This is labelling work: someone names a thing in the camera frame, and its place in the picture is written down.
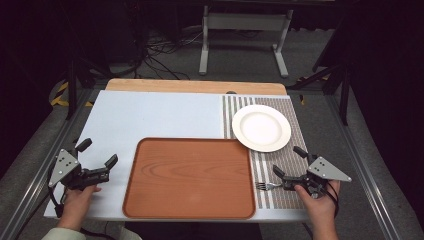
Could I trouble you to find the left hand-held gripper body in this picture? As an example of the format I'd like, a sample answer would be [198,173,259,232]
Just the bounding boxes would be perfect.
[48,148,111,192]

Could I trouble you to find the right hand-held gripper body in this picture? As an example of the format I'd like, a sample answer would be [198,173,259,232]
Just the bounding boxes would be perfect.
[282,156,353,199]

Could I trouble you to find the silver metal fork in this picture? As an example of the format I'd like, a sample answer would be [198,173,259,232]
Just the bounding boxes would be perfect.
[255,181,285,192]

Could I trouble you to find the person's left hand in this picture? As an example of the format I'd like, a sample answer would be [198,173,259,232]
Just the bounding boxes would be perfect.
[56,184,103,231]

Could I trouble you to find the person's right hand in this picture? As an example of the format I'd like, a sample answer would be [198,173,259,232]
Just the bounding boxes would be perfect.
[294,179,341,231]

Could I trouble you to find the striped woven placemat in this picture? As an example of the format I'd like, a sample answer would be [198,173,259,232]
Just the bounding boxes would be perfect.
[221,94,310,211]

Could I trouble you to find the white round plate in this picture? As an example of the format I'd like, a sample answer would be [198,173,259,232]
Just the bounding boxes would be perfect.
[231,104,292,154]

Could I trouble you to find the yellow black floor tape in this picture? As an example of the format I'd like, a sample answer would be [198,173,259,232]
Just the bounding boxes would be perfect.
[49,81,95,109]

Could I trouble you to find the black tripod stand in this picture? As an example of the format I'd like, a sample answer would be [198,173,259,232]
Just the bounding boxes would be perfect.
[286,61,353,127]

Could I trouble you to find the brown wood-grain tray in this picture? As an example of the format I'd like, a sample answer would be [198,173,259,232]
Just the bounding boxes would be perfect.
[122,137,257,221]

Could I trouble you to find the light wooden board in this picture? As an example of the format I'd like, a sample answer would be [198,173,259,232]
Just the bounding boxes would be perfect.
[104,78,288,96]

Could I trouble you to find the white metal stand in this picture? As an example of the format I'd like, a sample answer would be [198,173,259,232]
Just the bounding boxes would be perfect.
[198,4,295,79]

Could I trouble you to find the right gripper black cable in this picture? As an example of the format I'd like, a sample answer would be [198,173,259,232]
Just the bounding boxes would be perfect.
[324,180,341,218]

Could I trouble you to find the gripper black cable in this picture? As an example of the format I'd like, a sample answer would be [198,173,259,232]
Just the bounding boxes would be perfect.
[47,185,65,219]
[324,180,341,218]

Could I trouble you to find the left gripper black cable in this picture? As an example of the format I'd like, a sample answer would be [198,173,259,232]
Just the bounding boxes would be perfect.
[47,185,65,219]

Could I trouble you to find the black floor cable bundle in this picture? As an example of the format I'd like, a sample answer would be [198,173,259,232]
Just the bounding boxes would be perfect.
[131,28,203,81]

